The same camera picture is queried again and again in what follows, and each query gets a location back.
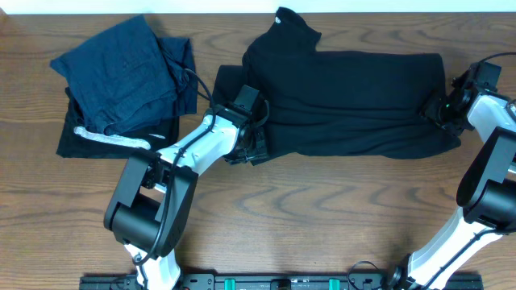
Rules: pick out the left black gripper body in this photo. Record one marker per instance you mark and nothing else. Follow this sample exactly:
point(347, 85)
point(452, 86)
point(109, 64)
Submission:
point(257, 143)

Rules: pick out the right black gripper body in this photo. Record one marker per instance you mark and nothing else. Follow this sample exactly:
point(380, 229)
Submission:
point(432, 111)

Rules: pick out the black polo shirt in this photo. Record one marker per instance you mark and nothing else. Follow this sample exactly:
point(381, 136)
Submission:
point(344, 103)

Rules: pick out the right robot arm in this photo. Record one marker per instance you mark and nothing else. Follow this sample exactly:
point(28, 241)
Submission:
point(485, 196)

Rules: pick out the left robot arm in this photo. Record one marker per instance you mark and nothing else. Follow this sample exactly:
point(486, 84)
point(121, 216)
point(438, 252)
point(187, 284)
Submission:
point(151, 202)

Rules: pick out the folded black garment white stripe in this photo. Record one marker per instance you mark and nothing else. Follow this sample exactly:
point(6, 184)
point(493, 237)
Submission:
point(78, 142)

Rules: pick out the folded dark blue shorts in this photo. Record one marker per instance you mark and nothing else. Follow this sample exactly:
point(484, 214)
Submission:
point(126, 78)

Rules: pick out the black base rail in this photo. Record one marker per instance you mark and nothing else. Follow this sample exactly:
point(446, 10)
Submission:
point(369, 281)

